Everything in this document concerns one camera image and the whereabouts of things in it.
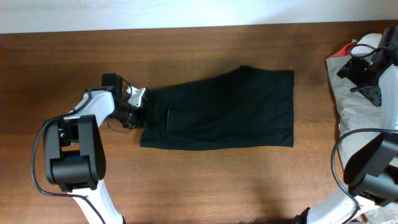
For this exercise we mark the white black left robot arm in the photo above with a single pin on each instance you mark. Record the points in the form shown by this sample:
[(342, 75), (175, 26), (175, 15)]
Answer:
[(73, 150)]

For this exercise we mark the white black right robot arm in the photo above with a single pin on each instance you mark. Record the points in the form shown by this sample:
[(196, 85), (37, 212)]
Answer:
[(370, 176)]

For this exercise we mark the white cloth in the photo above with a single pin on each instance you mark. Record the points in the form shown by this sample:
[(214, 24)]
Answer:
[(366, 45)]

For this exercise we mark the red cloth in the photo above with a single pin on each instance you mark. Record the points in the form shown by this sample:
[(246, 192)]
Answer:
[(344, 50)]

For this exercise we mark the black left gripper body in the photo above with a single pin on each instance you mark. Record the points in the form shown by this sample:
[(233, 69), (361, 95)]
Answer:
[(130, 114)]

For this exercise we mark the grey shorts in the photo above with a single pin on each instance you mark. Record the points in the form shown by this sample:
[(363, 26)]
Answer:
[(357, 112)]

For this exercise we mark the black shorts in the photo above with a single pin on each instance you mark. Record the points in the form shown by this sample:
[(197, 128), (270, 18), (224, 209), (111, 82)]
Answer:
[(246, 107)]

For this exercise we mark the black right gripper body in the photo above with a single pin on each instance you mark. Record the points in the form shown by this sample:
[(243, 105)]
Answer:
[(358, 72)]

